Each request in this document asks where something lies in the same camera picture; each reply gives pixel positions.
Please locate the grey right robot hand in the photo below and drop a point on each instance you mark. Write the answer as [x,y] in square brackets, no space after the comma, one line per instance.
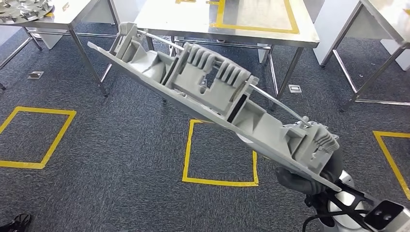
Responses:
[304,187]

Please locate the grey plastic wheel hubcap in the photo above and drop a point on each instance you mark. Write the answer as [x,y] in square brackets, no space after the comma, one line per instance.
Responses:
[22,11]
[198,83]

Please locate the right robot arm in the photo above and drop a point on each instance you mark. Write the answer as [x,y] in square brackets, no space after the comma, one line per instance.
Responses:
[344,177]

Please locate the steel workbench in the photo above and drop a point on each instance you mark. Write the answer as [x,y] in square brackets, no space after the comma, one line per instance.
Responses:
[192,19]
[73,12]
[390,19]

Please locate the steel floor socket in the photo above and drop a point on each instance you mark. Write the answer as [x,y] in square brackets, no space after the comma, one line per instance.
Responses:
[36,75]
[295,89]

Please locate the yellow floor tape square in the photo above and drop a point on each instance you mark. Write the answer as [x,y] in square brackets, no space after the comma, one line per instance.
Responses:
[390,134]

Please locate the white cabinet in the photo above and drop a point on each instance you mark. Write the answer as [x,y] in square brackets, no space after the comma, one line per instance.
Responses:
[128,9]
[333,32]

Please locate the yellow tape rectangle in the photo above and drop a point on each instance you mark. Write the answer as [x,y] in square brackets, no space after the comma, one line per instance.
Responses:
[256,28]

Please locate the yellow tape strip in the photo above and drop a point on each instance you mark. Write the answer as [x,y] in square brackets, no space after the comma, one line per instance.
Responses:
[185,1]
[49,14]
[65,6]

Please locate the person's shoe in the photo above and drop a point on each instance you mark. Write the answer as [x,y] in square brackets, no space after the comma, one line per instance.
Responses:
[17,222]

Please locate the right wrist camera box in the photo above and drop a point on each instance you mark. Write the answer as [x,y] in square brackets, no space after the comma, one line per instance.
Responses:
[384,214]

